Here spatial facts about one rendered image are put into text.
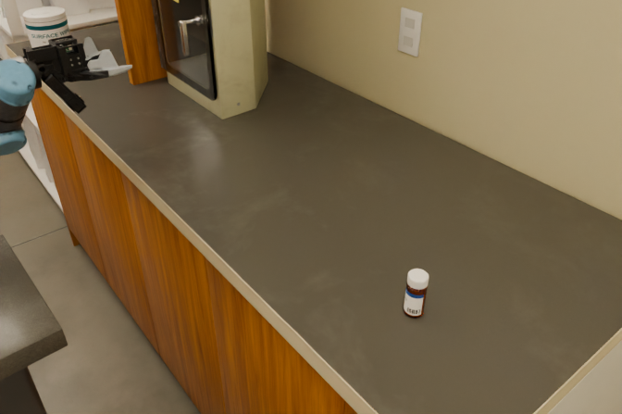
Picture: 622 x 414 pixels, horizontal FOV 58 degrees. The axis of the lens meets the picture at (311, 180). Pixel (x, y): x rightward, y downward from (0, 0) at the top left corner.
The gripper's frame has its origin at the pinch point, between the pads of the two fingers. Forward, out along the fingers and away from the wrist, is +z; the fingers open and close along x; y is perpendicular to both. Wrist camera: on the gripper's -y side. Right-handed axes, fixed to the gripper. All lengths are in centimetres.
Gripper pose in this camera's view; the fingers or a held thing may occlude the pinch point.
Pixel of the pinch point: (120, 61)
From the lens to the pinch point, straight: 142.4
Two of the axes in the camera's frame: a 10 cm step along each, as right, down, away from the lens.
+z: 7.8, -3.3, 5.2
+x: -6.2, -4.2, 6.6
